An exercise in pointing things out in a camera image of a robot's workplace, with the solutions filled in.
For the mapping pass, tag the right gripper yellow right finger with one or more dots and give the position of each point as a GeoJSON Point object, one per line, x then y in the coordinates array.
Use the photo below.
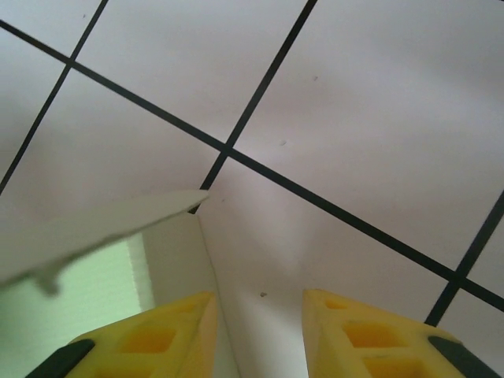
{"type": "Point", "coordinates": [374, 338]}

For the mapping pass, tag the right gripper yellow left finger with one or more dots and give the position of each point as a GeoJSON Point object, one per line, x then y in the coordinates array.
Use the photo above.
{"type": "Point", "coordinates": [149, 342]}

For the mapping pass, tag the light green paper box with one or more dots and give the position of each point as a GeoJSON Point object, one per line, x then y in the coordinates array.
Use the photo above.
{"type": "Point", "coordinates": [98, 275]}

